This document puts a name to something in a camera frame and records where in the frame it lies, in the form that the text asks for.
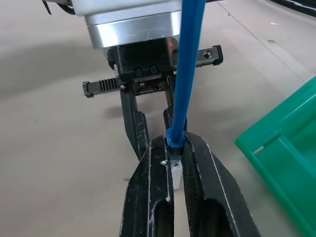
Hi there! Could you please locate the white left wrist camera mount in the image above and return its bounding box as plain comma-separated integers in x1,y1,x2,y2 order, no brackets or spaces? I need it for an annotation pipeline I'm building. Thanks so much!
73,0,185,16

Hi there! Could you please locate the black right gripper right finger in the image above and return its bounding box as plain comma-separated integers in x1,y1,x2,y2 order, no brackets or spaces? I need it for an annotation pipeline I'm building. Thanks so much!
181,131,262,237

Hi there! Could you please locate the blue cable with plug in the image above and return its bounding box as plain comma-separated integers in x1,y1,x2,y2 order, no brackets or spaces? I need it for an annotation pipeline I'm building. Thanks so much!
164,0,207,169

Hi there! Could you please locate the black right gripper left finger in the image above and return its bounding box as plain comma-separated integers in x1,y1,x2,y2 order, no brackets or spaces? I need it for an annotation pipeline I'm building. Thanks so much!
119,135,175,237

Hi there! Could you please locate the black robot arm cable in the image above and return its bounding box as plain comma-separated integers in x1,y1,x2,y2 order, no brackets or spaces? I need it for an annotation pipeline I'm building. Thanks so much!
41,0,76,16

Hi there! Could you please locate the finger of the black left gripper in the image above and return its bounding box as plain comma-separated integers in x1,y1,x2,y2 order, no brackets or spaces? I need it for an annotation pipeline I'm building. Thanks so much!
163,73,190,136
120,89,152,160

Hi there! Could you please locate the green plastic bin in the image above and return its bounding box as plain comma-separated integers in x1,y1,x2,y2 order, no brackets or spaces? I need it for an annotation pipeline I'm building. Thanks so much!
235,76,316,237

